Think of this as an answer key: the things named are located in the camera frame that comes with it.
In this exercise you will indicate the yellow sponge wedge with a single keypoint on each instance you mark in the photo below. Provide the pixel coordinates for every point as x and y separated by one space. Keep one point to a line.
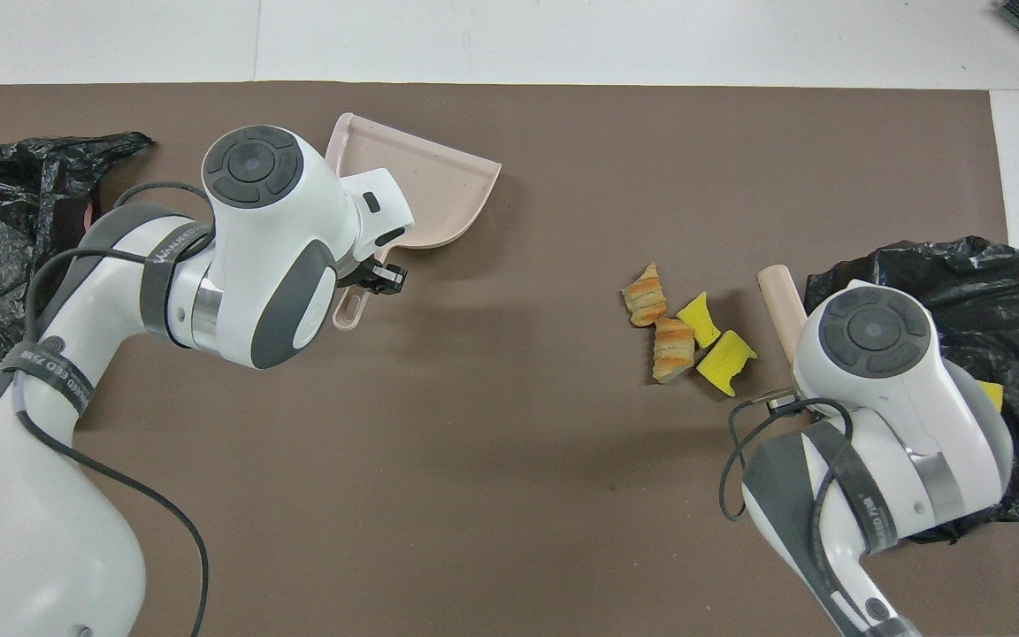
993 396

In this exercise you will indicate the pink plastic bin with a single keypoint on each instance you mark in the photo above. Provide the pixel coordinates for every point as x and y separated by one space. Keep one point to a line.
87 215

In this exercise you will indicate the black bag lined bin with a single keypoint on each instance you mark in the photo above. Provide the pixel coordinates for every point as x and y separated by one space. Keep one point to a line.
1005 301

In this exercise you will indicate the brown paper table mat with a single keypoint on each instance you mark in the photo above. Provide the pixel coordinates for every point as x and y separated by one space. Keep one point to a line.
474 531

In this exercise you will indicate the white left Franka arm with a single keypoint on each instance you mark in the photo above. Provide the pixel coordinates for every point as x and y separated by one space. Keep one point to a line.
32 531

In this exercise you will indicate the small yellow green sponge piece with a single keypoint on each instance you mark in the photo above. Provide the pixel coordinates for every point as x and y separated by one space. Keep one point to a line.
698 320

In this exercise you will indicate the beige brush with black bristles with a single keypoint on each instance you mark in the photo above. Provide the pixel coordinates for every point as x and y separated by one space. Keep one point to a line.
779 301

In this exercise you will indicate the striped orange croissant piece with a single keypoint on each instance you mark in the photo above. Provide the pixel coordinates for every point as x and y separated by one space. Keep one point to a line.
645 299
673 349

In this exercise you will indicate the large yellow green sponge piece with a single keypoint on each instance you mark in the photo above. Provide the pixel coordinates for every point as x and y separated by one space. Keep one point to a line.
724 363

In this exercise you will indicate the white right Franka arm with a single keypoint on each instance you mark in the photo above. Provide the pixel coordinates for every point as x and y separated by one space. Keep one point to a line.
907 398

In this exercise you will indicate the beige plastic dustpan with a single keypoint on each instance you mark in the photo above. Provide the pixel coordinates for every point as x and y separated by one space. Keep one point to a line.
439 195

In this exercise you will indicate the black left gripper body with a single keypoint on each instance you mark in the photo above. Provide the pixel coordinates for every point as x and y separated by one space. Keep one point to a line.
383 279

